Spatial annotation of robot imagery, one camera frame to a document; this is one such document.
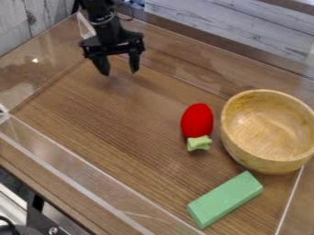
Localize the wooden bowl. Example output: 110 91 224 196
220 89 314 174

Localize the black table leg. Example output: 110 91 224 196
32 195 45 212

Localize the clear acrylic tray wall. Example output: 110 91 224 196
0 17 314 235

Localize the black metal bracket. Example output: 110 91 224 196
25 207 70 235

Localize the clear acrylic corner bracket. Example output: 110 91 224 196
76 12 96 39

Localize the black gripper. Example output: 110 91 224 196
77 18 147 77

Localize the green rectangular block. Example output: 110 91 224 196
187 171 263 229

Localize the red plush strawberry toy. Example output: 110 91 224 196
180 103 213 151

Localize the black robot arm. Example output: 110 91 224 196
78 0 144 76

